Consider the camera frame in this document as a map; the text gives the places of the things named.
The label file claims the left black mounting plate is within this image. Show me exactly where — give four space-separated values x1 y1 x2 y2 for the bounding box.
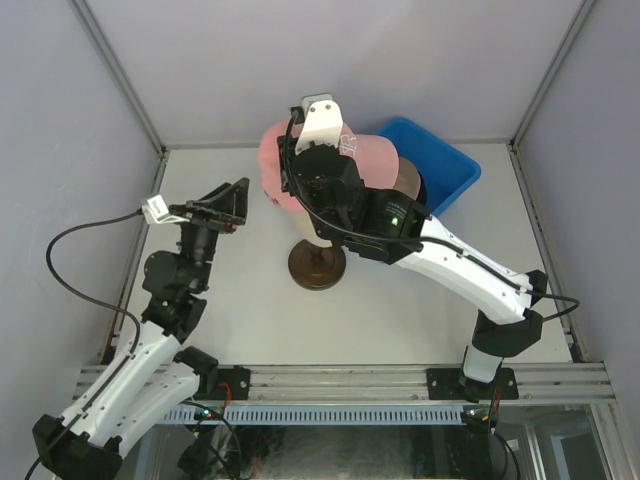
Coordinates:
193 366 251 401

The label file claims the aluminium mounting rail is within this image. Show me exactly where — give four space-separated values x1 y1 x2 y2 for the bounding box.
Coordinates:
74 362 616 402

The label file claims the perforated grey cable duct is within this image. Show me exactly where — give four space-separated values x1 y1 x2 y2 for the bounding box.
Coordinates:
142 403 469 427

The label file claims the black mounting plate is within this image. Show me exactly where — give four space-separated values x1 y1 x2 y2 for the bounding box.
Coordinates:
426 367 520 403
193 366 251 401

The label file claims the pink baseball cap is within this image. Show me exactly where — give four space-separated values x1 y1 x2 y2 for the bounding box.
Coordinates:
258 120 399 212

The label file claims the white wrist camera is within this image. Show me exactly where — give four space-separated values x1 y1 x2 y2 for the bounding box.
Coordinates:
141 195 189 225
290 93 344 155

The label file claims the left black camera cable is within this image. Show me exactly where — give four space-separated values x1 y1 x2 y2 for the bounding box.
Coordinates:
23 209 151 479

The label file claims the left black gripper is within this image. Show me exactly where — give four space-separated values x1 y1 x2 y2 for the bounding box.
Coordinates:
170 179 250 291

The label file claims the beige mannequin head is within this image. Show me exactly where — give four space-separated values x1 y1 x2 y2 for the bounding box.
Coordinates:
289 211 332 248

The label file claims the beige cap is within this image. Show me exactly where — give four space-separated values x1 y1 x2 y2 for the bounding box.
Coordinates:
393 157 422 200

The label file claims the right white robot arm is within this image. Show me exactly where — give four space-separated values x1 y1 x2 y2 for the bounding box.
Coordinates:
273 117 548 402

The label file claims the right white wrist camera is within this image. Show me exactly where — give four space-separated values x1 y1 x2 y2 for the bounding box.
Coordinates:
290 93 344 155

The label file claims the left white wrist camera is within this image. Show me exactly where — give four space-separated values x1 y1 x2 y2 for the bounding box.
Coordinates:
141 195 189 225

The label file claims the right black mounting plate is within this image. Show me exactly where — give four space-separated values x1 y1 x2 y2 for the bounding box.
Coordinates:
426 367 520 403

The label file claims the dark round wooden stand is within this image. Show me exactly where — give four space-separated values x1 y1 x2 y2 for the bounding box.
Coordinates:
287 240 346 291

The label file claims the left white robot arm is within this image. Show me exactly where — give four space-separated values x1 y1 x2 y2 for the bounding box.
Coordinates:
32 178 250 479

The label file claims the blue plastic bin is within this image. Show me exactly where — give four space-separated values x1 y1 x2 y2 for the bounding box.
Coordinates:
376 117 482 216

